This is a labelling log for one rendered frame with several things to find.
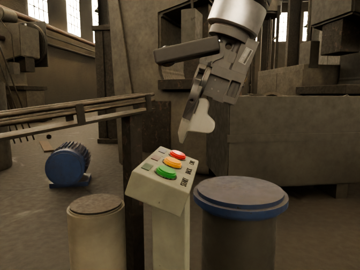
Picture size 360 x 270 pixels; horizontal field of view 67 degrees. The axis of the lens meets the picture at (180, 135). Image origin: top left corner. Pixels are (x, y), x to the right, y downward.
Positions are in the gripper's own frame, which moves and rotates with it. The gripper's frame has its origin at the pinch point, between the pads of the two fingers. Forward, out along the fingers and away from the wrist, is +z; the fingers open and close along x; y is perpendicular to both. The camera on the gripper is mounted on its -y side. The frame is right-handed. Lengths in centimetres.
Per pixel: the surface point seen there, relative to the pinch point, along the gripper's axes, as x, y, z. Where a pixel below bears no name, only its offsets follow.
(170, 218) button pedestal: 2.4, 3.9, 17.4
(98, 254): -2.0, -6.9, 28.2
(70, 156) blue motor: 139, -84, 72
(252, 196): 35.4, 25.5, 16.9
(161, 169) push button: -1.3, -0.9, 7.1
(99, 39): 351, -190, -25
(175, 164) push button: 5.5, 0.8, 7.3
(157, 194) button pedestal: -4.6, 0.2, 10.6
